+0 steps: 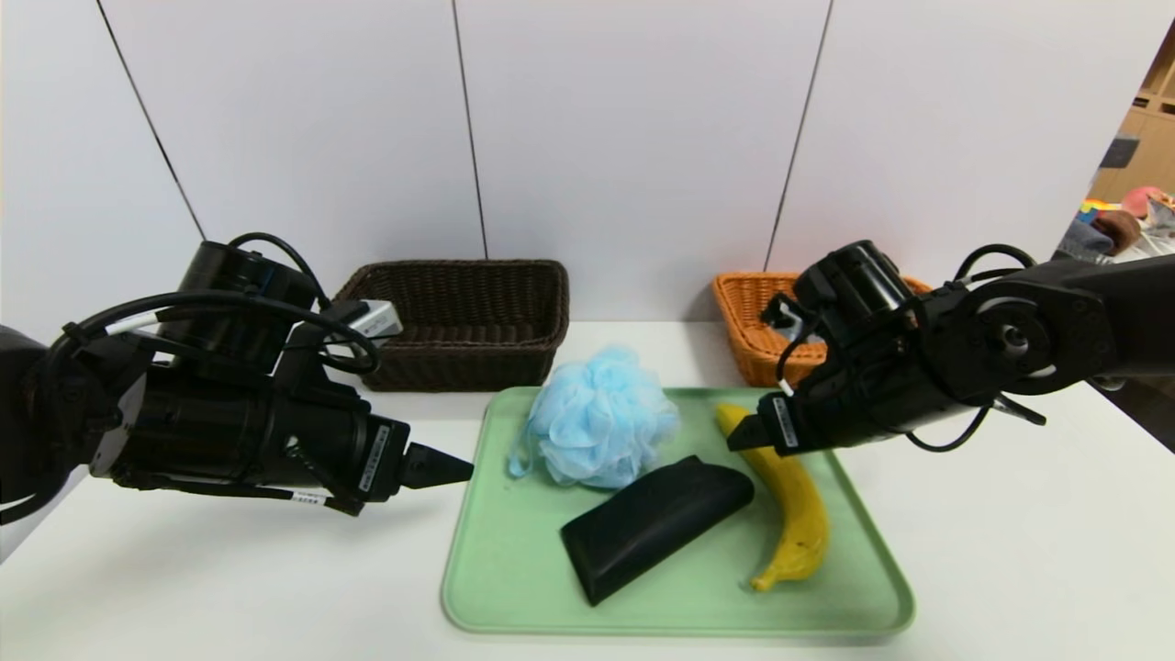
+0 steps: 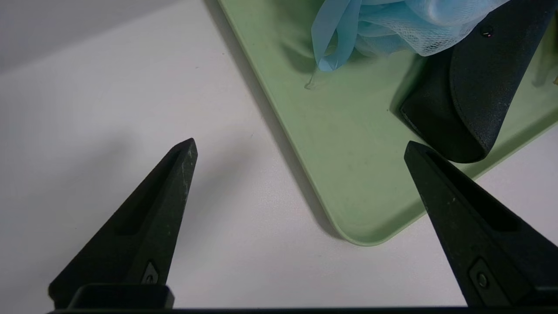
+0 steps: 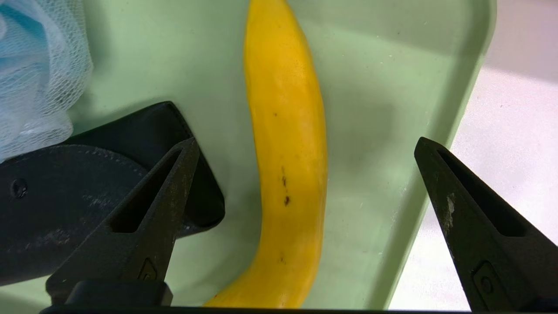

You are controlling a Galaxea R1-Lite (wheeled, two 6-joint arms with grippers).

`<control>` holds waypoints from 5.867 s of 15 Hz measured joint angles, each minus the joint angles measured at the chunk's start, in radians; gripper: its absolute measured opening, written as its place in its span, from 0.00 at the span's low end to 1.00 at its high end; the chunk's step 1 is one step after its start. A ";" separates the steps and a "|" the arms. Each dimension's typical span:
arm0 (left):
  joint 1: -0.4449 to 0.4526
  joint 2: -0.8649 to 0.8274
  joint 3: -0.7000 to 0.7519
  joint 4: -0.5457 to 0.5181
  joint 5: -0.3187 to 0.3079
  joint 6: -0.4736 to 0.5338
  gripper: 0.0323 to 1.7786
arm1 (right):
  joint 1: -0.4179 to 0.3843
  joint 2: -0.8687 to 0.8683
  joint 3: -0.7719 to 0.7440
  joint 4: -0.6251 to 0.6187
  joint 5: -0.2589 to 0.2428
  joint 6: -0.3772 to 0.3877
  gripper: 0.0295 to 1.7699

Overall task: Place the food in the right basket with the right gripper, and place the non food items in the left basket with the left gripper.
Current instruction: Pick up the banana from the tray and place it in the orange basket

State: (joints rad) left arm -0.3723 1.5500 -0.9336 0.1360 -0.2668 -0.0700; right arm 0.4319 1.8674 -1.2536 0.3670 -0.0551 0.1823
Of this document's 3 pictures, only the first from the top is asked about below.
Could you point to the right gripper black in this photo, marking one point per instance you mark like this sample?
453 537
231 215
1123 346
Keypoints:
780 424

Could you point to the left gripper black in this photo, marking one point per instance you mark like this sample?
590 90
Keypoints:
386 459

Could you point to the yellow banana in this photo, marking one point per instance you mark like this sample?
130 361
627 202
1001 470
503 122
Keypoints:
799 523

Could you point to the black glasses case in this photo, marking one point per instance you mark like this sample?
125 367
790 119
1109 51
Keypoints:
652 523

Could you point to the light blue mesh bath loofah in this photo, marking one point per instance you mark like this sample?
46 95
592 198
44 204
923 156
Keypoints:
597 422

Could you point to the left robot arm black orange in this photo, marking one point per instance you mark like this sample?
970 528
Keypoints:
229 275

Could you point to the dark brown wicker basket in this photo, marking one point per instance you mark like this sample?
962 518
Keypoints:
477 367

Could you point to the orange wicker basket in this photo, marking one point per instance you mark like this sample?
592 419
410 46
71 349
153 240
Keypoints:
748 321

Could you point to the light green plastic tray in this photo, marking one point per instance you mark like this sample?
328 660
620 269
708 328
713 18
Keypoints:
826 597

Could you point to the dark gray folded cloth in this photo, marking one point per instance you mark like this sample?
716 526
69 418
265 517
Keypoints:
1083 240

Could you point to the colourful toy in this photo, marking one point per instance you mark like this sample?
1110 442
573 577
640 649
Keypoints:
1097 211

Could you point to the brown round plush item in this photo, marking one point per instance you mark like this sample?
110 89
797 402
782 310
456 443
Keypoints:
1118 231

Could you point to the pink round item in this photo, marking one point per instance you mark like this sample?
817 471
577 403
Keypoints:
1141 202

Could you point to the dark gray box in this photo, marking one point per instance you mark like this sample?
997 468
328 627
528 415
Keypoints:
1117 152

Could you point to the crumpled silver plastic bag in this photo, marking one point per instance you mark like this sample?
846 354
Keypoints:
1161 218

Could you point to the wooden shelf unit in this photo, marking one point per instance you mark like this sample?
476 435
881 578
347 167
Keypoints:
1152 156

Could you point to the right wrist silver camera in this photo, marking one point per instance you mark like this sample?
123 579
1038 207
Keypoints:
797 323

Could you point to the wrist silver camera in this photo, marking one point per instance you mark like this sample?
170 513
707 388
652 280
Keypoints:
376 321
797 323

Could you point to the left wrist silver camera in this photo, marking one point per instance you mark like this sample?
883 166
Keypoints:
376 321

